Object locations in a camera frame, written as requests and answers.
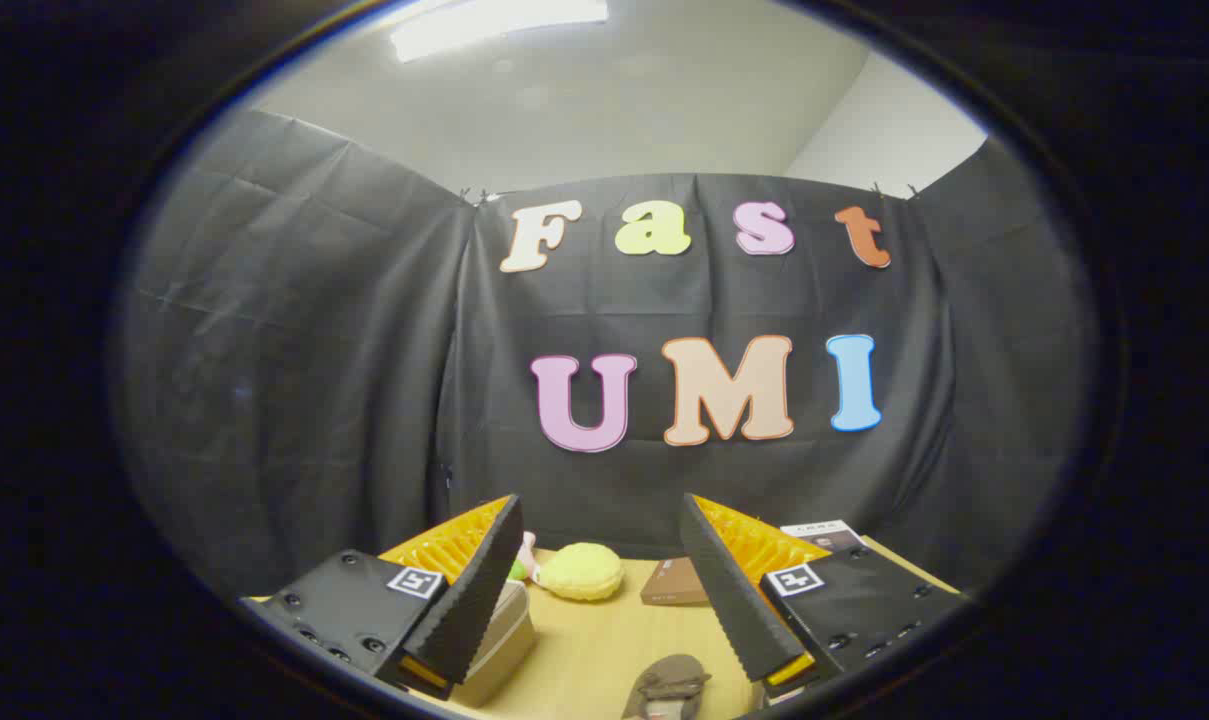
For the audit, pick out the yellow round plush toy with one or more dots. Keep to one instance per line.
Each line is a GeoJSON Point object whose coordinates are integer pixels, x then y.
{"type": "Point", "coordinates": [579, 572]}

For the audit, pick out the pink and green plush toy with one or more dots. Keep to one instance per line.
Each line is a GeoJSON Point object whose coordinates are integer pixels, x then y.
{"type": "Point", "coordinates": [529, 550]}

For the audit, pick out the brown fuzzy shoe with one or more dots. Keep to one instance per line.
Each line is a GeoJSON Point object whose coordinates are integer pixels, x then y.
{"type": "Point", "coordinates": [669, 685]}

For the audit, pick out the beige fabric storage box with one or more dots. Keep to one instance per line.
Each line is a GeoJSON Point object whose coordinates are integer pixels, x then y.
{"type": "Point", "coordinates": [504, 640]}

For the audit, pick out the white book with portrait cover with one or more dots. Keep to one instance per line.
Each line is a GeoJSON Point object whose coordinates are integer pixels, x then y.
{"type": "Point", "coordinates": [829, 535]}

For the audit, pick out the brown book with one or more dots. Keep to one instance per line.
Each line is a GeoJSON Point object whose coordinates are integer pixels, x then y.
{"type": "Point", "coordinates": [669, 582]}

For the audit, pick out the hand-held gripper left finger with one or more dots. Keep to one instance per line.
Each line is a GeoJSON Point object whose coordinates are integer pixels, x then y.
{"type": "Point", "coordinates": [469, 600]}

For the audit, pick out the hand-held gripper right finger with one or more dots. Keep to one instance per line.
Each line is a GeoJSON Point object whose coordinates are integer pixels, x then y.
{"type": "Point", "coordinates": [734, 600]}

